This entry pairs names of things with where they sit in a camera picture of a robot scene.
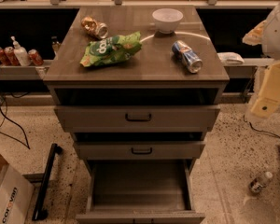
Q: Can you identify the grey bottom drawer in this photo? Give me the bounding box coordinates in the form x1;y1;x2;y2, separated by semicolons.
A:
76;160;205;224

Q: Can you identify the grey drawer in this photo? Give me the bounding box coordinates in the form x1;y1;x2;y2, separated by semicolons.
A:
55;105;220;133
73;141;205;161
76;160;205;224

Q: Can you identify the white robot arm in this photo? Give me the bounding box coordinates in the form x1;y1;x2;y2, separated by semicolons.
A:
243;2;280;121

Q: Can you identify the grey wooden drawer cabinet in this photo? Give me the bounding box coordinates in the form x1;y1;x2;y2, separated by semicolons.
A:
42;5;231;175

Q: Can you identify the grey top drawer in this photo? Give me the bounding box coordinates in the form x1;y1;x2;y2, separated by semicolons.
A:
55;105;220;133

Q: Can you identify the grey middle drawer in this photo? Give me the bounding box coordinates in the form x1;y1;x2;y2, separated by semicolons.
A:
73;141;205;161

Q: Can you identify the white folded cloth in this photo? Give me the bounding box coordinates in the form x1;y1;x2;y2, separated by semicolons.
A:
217;52;245;64

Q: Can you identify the blue soda can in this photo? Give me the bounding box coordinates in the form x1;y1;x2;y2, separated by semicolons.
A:
172;40;203;74

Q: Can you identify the white bowl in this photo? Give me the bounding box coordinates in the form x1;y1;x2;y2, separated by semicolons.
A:
152;8;184;34

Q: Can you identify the green chip bag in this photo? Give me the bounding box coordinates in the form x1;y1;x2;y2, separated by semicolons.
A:
80;32;142;67

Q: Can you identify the plastic bottle on floor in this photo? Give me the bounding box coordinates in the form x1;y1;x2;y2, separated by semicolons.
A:
249;171;273;194

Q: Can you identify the gold crushed can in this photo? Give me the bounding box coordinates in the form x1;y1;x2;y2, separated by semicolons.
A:
81;16;108;39

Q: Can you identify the small dark glass bottle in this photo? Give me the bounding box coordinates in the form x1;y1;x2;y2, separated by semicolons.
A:
51;36;61;54

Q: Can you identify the red can right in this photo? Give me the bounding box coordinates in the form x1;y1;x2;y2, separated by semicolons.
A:
28;49;44;66

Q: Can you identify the red can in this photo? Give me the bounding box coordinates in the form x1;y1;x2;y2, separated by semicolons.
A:
28;49;44;66
4;47;20;66
0;47;10;65

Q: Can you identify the white pump bottle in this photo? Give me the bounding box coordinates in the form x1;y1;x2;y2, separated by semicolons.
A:
11;36;31;66

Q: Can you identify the red can far left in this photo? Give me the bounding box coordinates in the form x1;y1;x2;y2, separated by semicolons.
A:
0;47;10;65

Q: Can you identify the black metal bar stand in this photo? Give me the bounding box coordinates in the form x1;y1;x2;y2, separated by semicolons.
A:
32;143;63;221

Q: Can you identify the white cardboard box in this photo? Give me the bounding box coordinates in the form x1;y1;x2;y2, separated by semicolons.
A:
0;154;34;224

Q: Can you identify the black cable right floor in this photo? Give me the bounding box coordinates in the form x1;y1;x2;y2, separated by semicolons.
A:
242;114;280;141

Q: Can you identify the black cable floor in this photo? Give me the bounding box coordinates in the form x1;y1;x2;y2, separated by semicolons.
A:
242;114;280;141
0;81;32;150

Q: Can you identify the black cable left floor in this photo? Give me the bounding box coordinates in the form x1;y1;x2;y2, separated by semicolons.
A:
0;81;32;150

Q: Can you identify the grey metal shelf rail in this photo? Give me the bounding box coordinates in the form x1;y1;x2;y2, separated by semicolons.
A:
0;60;51;80

